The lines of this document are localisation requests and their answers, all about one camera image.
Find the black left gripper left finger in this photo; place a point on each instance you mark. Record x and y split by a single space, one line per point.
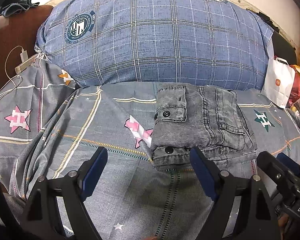
41 216

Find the red plastic bag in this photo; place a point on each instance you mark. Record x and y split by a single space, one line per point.
295 92

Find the dark teal cloth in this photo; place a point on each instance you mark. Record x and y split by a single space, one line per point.
17 7

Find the blue plaid pillow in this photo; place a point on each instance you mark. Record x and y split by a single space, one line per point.
202 42

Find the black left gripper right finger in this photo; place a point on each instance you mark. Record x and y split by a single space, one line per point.
256 217

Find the white paper shopping bag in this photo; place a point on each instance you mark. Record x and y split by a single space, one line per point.
278 82

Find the grey star-pattern bedsheet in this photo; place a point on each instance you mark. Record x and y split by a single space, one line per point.
137 159

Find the grey denim pants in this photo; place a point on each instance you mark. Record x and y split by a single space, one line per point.
206 117

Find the brown wooden headboard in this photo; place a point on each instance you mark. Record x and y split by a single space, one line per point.
19 32

